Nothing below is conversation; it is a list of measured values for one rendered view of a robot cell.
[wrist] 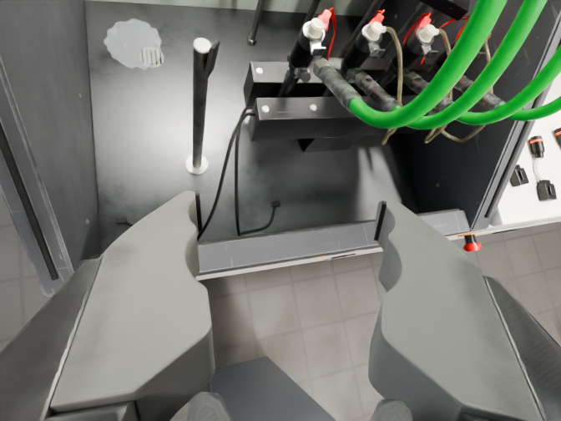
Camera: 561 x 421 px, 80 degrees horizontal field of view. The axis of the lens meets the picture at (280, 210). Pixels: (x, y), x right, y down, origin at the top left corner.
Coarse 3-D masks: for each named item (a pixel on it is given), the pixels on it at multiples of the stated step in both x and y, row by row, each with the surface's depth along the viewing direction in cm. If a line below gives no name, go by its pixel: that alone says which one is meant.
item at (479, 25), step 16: (480, 0) 18; (496, 0) 18; (480, 16) 18; (496, 16) 18; (464, 32) 19; (480, 32) 19; (464, 48) 20; (480, 48) 20; (448, 64) 21; (464, 64) 20; (432, 80) 22; (448, 80) 21; (432, 96) 22; (352, 112) 33; (368, 112) 30; (384, 112) 28; (400, 112) 26; (416, 112) 24; (384, 128) 28
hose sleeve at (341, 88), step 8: (320, 72) 38; (328, 72) 37; (336, 72) 36; (328, 80) 36; (336, 80) 35; (344, 80) 35; (328, 88) 37; (336, 88) 35; (344, 88) 34; (352, 88) 34; (336, 96) 35; (344, 96) 33; (352, 96) 32; (360, 96) 33; (344, 104) 33
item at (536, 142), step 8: (536, 136) 62; (536, 144) 62; (536, 152) 62; (536, 160) 62; (536, 168) 62; (544, 184) 60; (552, 184) 61; (544, 192) 60; (552, 192) 60; (544, 200) 61
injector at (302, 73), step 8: (304, 32) 40; (304, 40) 41; (312, 40) 40; (320, 40) 41; (296, 48) 43; (304, 48) 42; (296, 56) 44; (304, 56) 43; (312, 56) 44; (296, 64) 45; (304, 64) 45; (288, 72) 48; (296, 72) 46; (304, 72) 44; (288, 80) 49; (296, 80) 49; (304, 80) 45; (280, 88) 52; (288, 88) 51; (280, 96) 54; (288, 96) 54
